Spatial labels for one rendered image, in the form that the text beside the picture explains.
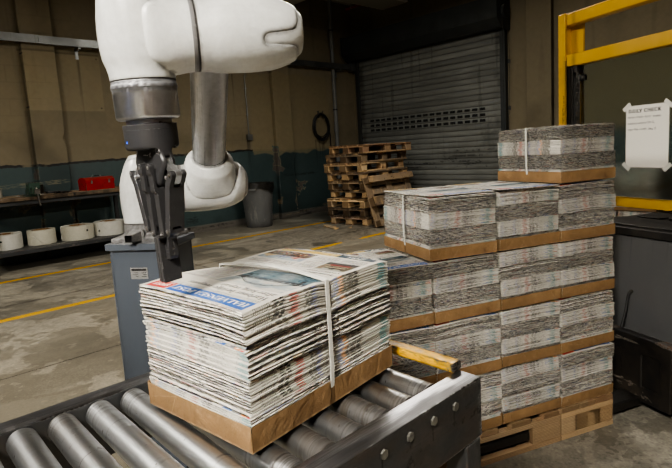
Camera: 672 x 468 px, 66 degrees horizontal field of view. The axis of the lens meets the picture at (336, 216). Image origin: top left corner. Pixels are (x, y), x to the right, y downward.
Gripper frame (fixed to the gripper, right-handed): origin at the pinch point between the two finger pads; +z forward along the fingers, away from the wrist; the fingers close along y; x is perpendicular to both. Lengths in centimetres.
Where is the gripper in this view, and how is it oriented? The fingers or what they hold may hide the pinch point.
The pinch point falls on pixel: (168, 257)
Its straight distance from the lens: 82.6
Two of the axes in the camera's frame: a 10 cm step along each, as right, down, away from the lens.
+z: 0.8, 9.8, 1.8
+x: -6.8, 1.8, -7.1
